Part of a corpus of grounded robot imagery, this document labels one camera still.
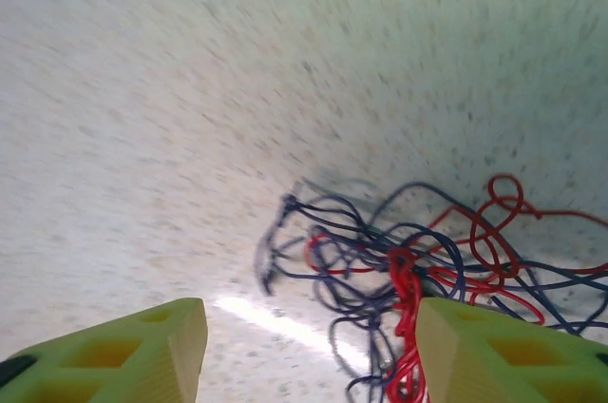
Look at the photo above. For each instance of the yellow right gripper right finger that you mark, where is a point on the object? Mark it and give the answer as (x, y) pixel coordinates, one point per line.
(513, 355)

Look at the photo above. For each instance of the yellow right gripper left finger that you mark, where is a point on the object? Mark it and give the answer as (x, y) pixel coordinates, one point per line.
(119, 355)

